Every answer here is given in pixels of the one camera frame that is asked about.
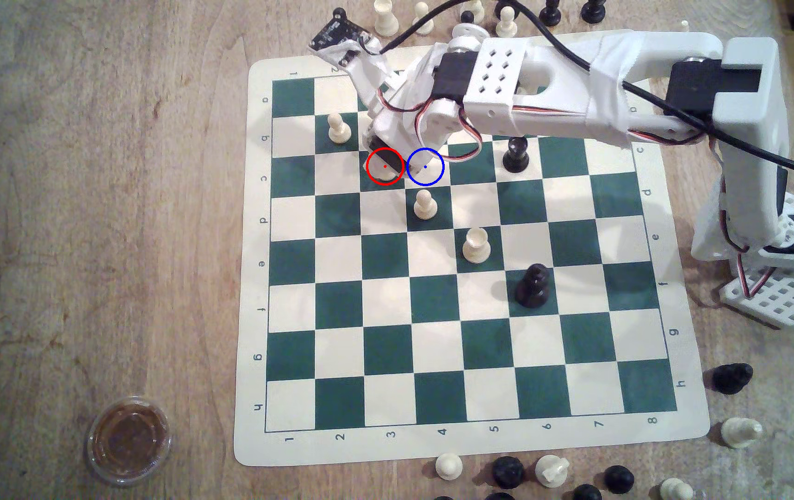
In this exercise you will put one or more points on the white chess piece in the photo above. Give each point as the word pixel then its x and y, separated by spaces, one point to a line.
pixel 676 489
pixel 477 8
pixel 740 432

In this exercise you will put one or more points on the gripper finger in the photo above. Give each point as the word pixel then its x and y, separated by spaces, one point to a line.
pixel 422 154
pixel 373 147

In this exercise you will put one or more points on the white pawn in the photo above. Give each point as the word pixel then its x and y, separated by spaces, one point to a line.
pixel 425 206
pixel 506 26
pixel 339 130
pixel 448 466
pixel 387 175
pixel 423 26

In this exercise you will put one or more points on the black rook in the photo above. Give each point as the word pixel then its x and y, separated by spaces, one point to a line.
pixel 516 160

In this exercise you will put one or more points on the black camera board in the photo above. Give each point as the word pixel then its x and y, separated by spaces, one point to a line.
pixel 334 35

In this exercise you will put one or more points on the white rook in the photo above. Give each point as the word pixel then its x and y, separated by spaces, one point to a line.
pixel 476 246
pixel 386 19

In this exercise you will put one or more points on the black knight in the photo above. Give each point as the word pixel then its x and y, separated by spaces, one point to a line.
pixel 731 378

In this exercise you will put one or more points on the green and white chess mat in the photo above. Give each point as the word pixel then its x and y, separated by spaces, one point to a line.
pixel 341 347

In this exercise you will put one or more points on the black queen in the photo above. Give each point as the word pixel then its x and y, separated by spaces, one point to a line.
pixel 533 288

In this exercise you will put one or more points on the clear cup with brown contents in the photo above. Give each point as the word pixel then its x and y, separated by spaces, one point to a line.
pixel 129 439

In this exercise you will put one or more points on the white knight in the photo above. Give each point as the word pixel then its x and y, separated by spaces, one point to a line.
pixel 551 471

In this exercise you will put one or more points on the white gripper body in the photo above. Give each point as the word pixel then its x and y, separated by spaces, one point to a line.
pixel 387 163

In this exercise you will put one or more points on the white grid robot base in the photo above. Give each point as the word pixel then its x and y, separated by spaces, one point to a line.
pixel 779 302

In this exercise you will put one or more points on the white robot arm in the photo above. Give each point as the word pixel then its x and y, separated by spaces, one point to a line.
pixel 744 83

